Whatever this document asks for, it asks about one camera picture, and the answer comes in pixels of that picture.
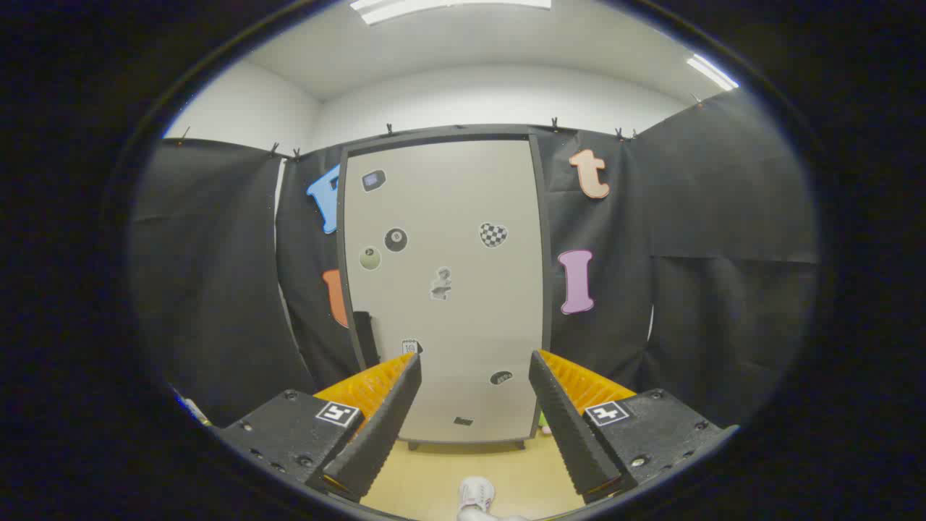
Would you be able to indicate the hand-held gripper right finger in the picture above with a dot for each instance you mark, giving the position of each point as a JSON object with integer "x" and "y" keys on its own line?
{"x": 571, "y": 434}

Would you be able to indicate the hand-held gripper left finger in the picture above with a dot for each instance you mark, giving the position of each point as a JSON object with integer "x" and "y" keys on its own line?
{"x": 376, "y": 434}

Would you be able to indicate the white shoe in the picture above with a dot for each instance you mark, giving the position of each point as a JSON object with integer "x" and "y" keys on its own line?
{"x": 476, "y": 493}

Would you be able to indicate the light grey shoe cabinet door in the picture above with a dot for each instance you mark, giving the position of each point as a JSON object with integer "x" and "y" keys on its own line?
{"x": 448, "y": 318}

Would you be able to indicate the dark grey shoe cabinet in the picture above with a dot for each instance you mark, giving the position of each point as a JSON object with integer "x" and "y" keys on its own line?
{"x": 340, "y": 217}

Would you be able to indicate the white rounded object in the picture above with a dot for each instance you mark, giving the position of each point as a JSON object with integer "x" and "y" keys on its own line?
{"x": 510, "y": 517}

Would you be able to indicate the black backdrop cloth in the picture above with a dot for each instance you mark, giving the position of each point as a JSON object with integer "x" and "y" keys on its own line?
{"x": 723, "y": 217}

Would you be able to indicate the short ceiling light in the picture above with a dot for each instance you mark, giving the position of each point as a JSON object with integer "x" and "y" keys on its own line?
{"x": 712, "y": 72}

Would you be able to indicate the long ceiling light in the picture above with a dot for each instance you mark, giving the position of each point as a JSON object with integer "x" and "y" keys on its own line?
{"x": 448, "y": 7}

